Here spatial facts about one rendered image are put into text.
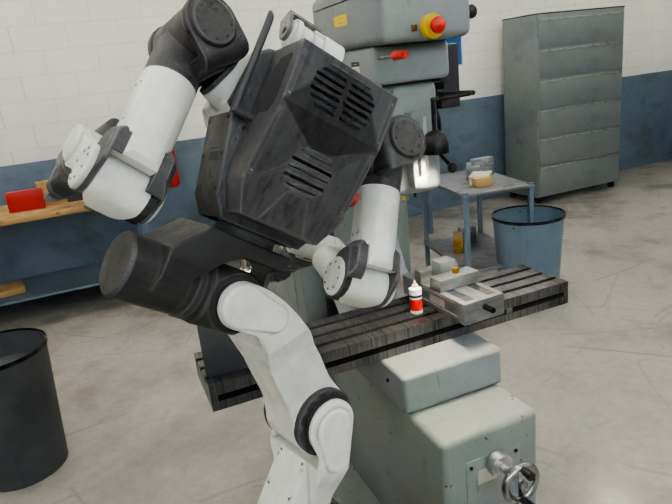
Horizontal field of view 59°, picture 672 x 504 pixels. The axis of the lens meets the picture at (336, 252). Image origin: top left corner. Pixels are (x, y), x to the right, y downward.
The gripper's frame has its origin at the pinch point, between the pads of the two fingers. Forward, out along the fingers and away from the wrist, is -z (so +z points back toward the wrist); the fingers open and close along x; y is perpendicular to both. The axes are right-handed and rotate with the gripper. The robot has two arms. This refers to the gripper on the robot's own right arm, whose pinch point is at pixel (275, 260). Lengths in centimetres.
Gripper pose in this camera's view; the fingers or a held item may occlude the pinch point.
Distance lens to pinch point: 160.4
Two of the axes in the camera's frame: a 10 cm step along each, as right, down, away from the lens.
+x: 1.3, -9.6, 2.6
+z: 5.0, -1.6, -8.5
